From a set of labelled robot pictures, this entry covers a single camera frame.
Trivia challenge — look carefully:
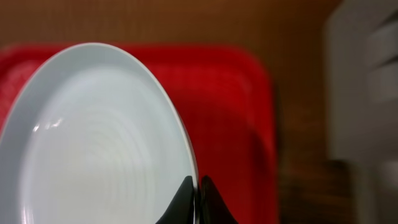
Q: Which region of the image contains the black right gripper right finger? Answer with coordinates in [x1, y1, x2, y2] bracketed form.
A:
[200, 175, 238, 224]

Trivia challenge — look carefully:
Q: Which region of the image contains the grey dishwasher rack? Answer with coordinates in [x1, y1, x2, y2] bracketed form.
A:
[324, 0, 397, 223]

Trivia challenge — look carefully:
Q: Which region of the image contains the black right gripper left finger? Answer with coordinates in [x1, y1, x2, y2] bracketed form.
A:
[156, 176, 195, 224]

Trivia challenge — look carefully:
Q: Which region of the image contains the red plastic tray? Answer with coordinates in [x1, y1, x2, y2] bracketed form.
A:
[1, 46, 279, 223]

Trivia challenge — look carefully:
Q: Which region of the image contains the light blue plate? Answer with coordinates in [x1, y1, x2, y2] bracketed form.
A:
[1, 43, 198, 223]

